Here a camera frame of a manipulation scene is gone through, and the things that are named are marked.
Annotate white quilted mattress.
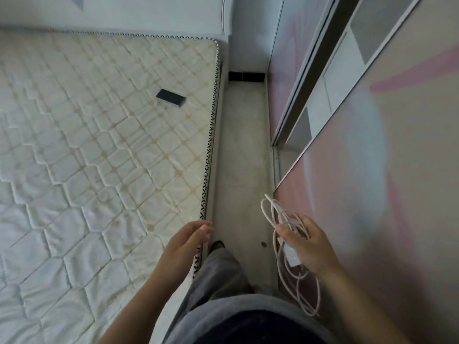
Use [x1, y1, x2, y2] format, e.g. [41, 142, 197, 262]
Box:
[0, 30, 220, 344]

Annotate white headboard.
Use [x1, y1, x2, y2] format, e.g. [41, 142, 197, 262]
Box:
[0, 0, 234, 43]

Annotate person's dark shirt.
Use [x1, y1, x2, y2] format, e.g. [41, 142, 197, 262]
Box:
[186, 310, 316, 344]

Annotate person's left hand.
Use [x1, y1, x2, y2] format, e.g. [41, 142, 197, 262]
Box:
[157, 220, 214, 280]

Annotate black skirting tile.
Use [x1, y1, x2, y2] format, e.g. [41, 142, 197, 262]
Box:
[228, 71, 266, 83]

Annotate black rectangular box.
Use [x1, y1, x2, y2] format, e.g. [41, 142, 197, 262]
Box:
[156, 89, 186, 108]

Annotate white charger cable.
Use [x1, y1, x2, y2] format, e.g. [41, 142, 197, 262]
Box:
[260, 194, 321, 317]

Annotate person's right hand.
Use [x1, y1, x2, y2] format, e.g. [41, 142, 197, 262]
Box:
[275, 213, 341, 275]

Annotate pink sliding wardrobe door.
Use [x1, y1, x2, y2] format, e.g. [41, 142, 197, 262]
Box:
[273, 0, 459, 344]
[267, 0, 341, 140]

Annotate person's right forearm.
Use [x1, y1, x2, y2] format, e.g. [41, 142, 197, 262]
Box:
[316, 261, 413, 344]

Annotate person's grey trousers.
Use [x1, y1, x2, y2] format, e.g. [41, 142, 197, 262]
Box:
[162, 247, 338, 344]

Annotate person's left forearm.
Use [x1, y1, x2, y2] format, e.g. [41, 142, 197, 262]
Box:
[94, 263, 191, 344]

